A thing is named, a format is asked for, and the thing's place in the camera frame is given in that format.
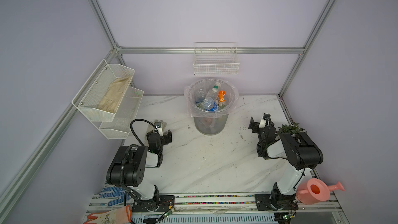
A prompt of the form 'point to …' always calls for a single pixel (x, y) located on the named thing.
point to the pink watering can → (316, 190)
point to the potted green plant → (293, 129)
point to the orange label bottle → (221, 99)
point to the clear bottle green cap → (213, 92)
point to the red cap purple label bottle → (210, 122)
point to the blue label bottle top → (209, 104)
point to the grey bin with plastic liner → (220, 117)
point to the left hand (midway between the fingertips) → (160, 131)
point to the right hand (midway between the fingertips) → (259, 117)
